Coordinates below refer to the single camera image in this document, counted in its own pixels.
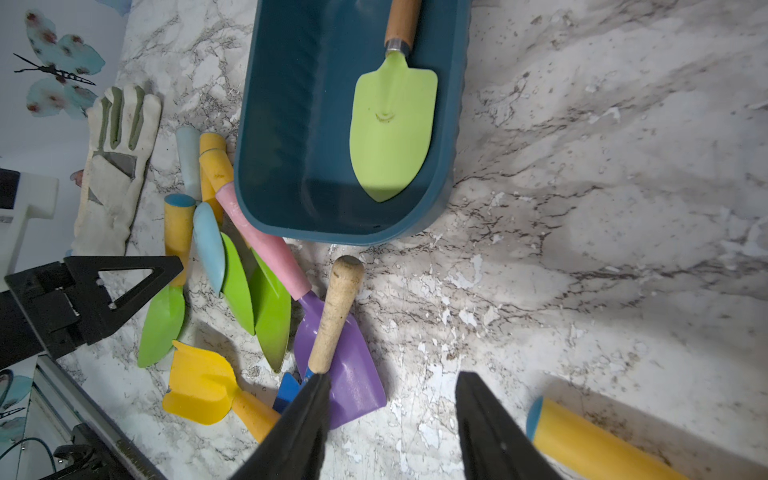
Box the teal plastic storage box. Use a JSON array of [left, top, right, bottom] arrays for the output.
[[234, 1, 471, 246]]

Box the light blue trowel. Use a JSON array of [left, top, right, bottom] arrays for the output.
[[176, 125, 226, 296]]

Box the blue shovel wooden handle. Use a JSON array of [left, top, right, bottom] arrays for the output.
[[304, 255, 364, 380]]

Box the green trowel yellow foam handle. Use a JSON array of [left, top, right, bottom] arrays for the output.
[[137, 193, 196, 368]]

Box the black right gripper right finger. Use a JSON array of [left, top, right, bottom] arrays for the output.
[[455, 371, 560, 480]]

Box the purple shovel pink handle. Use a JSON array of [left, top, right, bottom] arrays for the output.
[[201, 165, 387, 430]]

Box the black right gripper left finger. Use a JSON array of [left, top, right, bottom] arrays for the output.
[[232, 374, 331, 480]]

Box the yellow plastic scoop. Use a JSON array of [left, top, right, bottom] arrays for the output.
[[162, 341, 280, 443]]

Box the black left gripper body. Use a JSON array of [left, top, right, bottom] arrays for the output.
[[1, 260, 81, 369]]

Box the green shovel wooden handle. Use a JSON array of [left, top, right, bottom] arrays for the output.
[[349, 0, 438, 203]]

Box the white and grey garden glove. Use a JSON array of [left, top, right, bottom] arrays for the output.
[[71, 84, 162, 256]]

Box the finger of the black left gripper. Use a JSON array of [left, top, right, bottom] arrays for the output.
[[63, 256, 182, 346]]

